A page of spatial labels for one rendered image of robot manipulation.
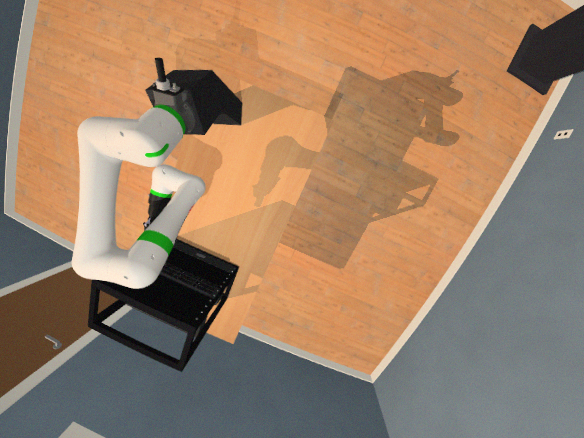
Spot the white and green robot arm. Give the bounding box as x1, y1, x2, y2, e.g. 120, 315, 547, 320
72, 58, 206, 289

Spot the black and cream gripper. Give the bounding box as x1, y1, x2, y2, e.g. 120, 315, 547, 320
143, 205, 164, 230

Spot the black server rack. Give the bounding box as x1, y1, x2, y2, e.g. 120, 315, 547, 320
88, 239, 239, 371

